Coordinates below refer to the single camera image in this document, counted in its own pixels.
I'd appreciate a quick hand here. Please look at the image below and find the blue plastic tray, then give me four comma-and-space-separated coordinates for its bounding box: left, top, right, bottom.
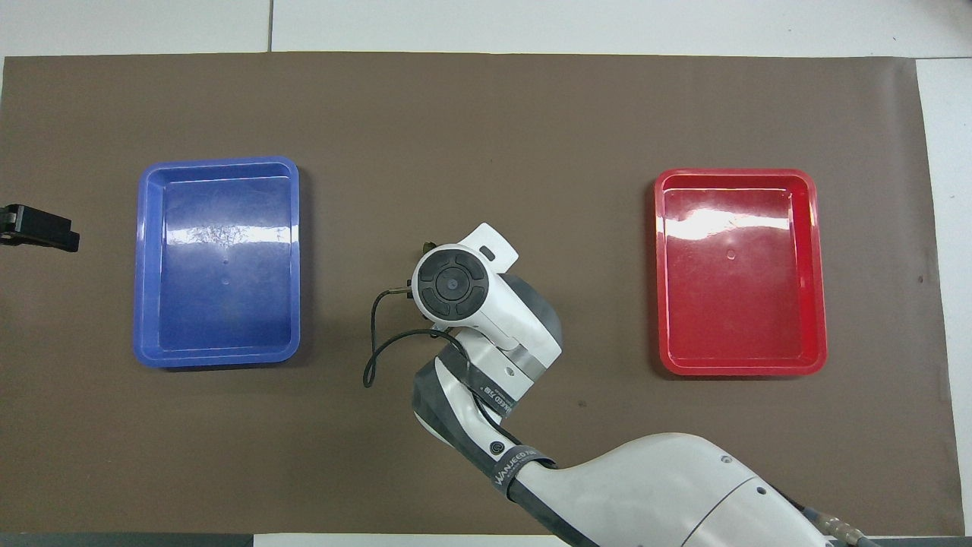
133, 156, 302, 370

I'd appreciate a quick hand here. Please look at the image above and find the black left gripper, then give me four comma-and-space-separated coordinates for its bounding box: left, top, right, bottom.
0, 203, 81, 254

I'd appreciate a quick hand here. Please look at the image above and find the red plastic tray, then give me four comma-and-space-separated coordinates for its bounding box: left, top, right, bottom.
654, 168, 828, 378

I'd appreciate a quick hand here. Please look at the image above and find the brown table mat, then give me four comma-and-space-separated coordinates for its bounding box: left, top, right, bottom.
0, 51, 967, 537

